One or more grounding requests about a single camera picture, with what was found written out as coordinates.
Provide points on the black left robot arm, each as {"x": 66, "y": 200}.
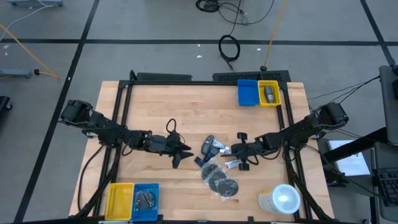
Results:
{"x": 105, "y": 127}

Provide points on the large yellow plastic basket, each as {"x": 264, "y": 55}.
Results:
{"x": 119, "y": 202}

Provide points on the white paper sheet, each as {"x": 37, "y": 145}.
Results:
{"x": 351, "y": 161}

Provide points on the black caster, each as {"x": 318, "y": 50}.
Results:
{"x": 4, "y": 104}

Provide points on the small yellow plastic basket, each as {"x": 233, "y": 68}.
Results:
{"x": 261, "y": 93}

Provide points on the grey deodorant stick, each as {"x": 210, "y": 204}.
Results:
{"x": 207, "y": 143}
{"x": 269, "y": 94}

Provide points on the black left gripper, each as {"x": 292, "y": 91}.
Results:
{"x": 161, "y": 143}

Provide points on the small blue plastic basket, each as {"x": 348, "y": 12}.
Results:
{"x": 248, "y": 92}

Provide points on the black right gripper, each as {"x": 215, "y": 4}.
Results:
{"x": 252, "y": 149}

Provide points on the grey laptop keyboard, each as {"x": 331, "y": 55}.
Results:
{"x": 388, "y": 186}

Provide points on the black aluminium table frame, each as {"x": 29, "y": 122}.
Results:
{"x": 186, "y": 83}

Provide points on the large blue plastic basket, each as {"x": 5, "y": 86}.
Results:
{"x": 138, "y": 214}

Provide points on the white lidded yellow canister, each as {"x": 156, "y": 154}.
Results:
{"x": 281, "y": 199}

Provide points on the black desk beam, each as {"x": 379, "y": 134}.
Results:
{"x": 357, "y": 146}

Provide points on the grey floor base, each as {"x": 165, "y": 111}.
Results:
{"x": 15, "y": 73}
{"x": 34, "y": 2}

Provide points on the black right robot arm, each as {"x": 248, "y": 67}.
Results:
{"x": 298, "y": 129}

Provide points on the black pad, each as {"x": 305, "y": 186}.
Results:
{"x": 228, "y": 187}
{"x": 217, "y": 180}
{"x": 145, "y": 199}
{"x": 209, "y": 170}

